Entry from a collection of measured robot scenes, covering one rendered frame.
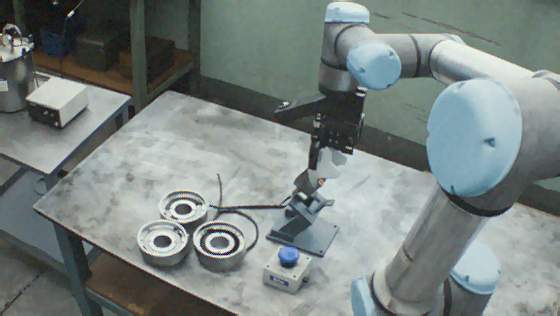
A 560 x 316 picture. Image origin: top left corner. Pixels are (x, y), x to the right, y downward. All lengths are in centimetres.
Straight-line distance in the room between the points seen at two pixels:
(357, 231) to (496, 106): 79
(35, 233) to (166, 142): 86
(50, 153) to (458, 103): 138
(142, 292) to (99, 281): 12
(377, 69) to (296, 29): 192
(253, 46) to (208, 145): 150
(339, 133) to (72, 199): 65
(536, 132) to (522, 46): 194
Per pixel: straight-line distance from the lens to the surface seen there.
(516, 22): 249
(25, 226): 227
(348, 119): 109
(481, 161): 57
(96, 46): 303
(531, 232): 145
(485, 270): 97
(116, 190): 141
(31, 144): 184
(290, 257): 114
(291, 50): 288
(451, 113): 60
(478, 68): 84
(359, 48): 93
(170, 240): 124
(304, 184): 119
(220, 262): 119
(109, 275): 155
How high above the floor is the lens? 169
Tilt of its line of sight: 37 degrees down
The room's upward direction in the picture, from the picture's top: 4 degrees clockwise
